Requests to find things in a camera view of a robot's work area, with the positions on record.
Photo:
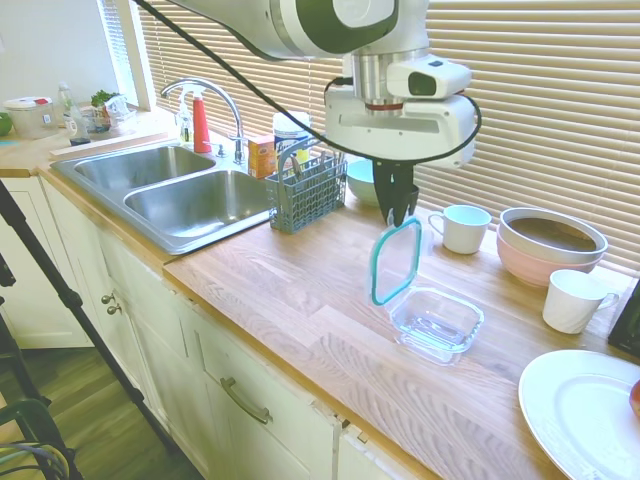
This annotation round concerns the clear lid with teal seal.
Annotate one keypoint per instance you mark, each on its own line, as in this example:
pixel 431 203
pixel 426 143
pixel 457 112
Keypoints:
pixel 395 260

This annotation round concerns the round plastic storage tub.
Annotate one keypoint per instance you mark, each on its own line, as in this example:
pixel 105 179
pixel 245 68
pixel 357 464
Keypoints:
pixel 30 120

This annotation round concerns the green apple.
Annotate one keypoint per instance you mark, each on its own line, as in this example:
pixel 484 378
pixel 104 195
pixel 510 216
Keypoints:
pixel 4 125

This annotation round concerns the white kitchen cabinet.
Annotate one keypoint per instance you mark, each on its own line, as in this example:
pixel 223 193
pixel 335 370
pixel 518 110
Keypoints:
pixel 150 350

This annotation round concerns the teal bowl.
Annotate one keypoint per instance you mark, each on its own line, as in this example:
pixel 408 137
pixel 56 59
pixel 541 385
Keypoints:
pixel 360 185

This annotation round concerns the chrome curved faucet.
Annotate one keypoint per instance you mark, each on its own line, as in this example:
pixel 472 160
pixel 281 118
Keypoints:
pixel 225 97

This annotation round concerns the grey plastic cutlery basket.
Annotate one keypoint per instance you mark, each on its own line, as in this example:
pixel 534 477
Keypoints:
pixel 305 200

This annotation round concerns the red cone spray bottle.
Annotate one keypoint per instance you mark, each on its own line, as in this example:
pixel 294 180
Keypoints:
pixel 201 127

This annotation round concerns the white wipes canister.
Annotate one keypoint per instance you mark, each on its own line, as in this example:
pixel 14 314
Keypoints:
pixel 290 135

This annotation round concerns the orange baking soda box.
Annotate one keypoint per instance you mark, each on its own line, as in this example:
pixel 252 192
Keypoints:
pixel 261 160

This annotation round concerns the metal utensil in basket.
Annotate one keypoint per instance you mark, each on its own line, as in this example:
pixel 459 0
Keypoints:
pixel 297 169

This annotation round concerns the white mug with teal inside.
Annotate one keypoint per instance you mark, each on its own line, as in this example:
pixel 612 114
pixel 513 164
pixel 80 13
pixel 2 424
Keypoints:
pixel 465 232

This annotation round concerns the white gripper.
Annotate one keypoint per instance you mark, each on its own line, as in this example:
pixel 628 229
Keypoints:
pixel 400 130

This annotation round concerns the green metal frame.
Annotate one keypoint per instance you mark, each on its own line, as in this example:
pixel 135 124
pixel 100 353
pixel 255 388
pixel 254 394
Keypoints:
pixel 35 425

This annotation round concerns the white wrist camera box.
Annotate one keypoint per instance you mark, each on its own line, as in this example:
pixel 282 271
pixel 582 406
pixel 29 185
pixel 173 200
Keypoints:
pixel 425 80

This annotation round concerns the clear glass food container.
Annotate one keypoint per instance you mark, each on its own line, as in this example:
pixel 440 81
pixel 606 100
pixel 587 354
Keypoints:
pixel 435 325

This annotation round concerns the stainless steel double sink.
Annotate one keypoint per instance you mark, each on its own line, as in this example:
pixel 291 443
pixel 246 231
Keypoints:
pixel 190 210

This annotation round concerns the large white plate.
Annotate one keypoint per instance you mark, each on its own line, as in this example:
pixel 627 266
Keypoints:
pixel 580 415

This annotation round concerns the chrome sink soap pump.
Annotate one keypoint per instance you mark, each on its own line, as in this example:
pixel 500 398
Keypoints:
pixel 220 150

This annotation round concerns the clear soap bottle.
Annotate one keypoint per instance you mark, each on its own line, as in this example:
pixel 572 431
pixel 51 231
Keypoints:
pixel 185 127

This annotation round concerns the red apple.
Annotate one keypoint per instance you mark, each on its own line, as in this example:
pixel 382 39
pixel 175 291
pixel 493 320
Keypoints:
pixel 636 399

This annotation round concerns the green leafy herbs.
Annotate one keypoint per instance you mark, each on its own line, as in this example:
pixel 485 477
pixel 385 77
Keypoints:
pixel 102 97

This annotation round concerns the pink bowl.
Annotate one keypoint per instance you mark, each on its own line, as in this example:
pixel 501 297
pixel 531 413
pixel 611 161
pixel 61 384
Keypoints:
pixel 530 267

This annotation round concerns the round metal cabinet knob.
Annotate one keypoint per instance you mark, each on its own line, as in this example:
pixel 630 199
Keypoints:
pixel 114 309
pixel 107 299

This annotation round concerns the black camera tripod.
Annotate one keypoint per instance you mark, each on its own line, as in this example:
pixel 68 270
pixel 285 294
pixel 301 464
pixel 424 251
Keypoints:
pixel 70 300

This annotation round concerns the wide beige window blind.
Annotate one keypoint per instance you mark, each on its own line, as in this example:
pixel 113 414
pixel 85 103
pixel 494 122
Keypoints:
pixel 550 150

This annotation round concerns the bottle with dark liquid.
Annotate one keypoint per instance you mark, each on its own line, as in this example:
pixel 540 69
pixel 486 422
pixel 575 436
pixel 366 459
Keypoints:
pixel 75 125

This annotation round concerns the grey bowl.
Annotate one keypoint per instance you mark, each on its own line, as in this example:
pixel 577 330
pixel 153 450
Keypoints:
pixel 550 235

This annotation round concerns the plain white mug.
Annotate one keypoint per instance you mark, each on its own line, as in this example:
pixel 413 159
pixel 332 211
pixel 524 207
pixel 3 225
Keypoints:
pixel 570 305

